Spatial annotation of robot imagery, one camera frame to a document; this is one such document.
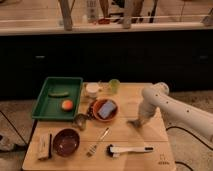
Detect white black dish brush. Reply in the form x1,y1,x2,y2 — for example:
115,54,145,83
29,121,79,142
106,144,154,157

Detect black cable on floor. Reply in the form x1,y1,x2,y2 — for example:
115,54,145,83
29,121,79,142
166,125,213,152

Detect green cucumber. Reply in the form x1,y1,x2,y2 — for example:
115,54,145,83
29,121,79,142
48,92,69,98

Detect small metal cup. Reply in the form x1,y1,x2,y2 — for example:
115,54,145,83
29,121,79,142
73,114,87,131

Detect green translucent cup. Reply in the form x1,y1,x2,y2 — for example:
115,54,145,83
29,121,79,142
109,79,120,94

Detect orange peach fruit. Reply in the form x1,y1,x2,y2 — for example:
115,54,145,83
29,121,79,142
61,100,73,111

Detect white cup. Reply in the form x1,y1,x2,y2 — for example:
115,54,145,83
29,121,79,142
86,83,100,98

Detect orange bowl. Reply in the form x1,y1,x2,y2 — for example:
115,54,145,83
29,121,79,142
92,99,118,122

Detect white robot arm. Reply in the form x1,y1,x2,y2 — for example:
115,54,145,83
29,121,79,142
138,82,213,142

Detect wooden block with black strip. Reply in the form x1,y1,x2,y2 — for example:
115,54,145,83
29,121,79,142
37,133,52,160

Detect dark maroon bowl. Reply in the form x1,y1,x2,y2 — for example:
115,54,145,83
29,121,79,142
53,129,80,157

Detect green plastic tray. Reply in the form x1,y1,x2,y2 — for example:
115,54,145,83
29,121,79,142
32,77,83,121

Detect grey towel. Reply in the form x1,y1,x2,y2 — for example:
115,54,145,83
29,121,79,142
127,120,142,128

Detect metal fork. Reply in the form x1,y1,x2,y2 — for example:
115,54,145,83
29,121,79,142
86,128,109,157

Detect blue sponge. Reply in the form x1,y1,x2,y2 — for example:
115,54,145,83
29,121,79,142
98,100,116,119

